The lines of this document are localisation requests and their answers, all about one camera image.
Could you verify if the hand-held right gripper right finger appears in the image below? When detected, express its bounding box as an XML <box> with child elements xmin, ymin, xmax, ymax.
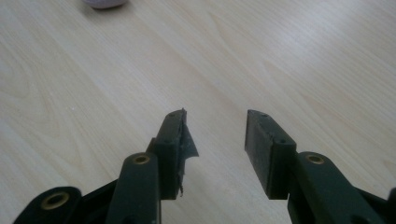
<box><xmin>244</xmin><ymin>108</ymin><xmax>298</xmax><ymax>201</ymax></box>

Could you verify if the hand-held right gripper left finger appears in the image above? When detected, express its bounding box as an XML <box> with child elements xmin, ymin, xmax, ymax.
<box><xmin>146</xmin><ymin>107</ymin><xmax>200</xmax><ymax>201</ymax></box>

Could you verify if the pale purple round object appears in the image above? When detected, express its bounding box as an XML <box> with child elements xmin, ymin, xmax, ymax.
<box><xmin>81</xmin><ymin>0</ymin><xmax>129</xmax><ymax>9</ymax></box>

